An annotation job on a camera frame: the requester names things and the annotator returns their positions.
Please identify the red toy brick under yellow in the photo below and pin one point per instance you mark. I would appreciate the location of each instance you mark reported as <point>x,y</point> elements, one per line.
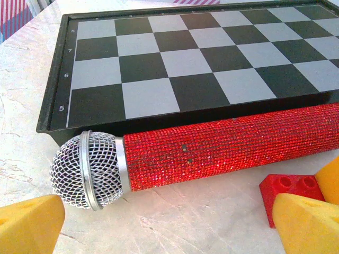
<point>270,190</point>

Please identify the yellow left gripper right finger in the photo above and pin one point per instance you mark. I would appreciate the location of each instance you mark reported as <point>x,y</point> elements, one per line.
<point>310,230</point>

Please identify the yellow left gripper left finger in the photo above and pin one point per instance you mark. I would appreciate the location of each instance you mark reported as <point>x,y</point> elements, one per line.
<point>29,227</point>

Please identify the black grey chessboard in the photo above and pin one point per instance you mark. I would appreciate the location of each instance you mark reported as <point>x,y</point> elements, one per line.
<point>185,66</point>

